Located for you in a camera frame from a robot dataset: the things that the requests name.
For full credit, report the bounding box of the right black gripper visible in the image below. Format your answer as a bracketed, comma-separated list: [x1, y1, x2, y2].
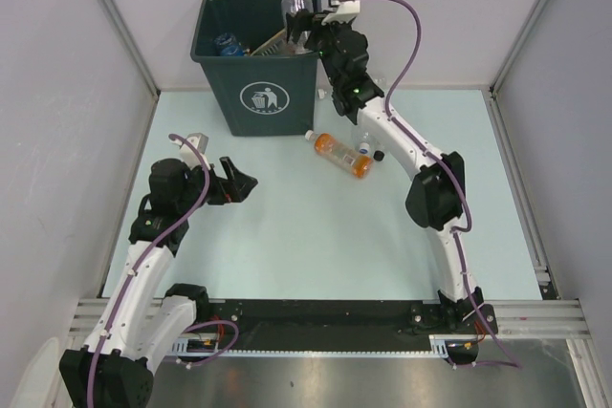
[286, 10, 352, 88]

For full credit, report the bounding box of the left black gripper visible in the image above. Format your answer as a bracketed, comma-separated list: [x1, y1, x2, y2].
[176, 157, 255, 214]

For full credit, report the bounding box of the clear cup silver base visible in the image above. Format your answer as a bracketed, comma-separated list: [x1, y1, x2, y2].
[281, 0, 316, 19]

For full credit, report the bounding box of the large clear bottle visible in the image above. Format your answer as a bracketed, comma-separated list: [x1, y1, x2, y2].
[250, 30, 310, 57]

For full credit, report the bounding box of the blue label water bottle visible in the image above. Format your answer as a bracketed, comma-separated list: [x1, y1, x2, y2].
[213, 32, 245, 56]

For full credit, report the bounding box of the orange tea bottle white cap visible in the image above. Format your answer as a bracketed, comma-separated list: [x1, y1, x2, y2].
[304, 130, 373, 179]

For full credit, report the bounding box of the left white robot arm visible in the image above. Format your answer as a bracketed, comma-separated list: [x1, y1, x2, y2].
[59, 157, 258, 407]

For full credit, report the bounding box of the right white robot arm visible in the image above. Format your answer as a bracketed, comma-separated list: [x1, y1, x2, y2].
[286, 10, 494, 333]

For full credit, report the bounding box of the dark green plastic bin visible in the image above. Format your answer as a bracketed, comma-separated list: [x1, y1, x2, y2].
[190, 0, 321, 137]

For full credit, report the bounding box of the green label clear bottle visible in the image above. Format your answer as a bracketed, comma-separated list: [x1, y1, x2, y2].
[324, 75, 385, 101]

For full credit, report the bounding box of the clear bottle white cap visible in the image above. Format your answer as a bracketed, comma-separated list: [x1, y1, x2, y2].
[351, 125, 383, 157]

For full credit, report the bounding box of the pepsi label clear bottle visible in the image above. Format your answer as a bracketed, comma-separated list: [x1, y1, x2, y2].
[372, 144, 386, 162]

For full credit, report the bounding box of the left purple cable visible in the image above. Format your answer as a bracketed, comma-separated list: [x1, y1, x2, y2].
[88, 133, 240, 408]

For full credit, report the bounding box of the purple cable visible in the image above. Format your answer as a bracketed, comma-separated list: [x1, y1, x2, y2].
[339, 0, 523, 370]
[88, 133, 240, 408]

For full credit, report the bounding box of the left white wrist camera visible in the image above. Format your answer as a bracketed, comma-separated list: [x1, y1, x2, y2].
[168, 133, 209, 169]

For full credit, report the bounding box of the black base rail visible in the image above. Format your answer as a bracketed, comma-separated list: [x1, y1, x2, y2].
[195, 299, 498, 354]

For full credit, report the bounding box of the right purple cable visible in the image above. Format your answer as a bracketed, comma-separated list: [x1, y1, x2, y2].
[339, 0, 523, 370]

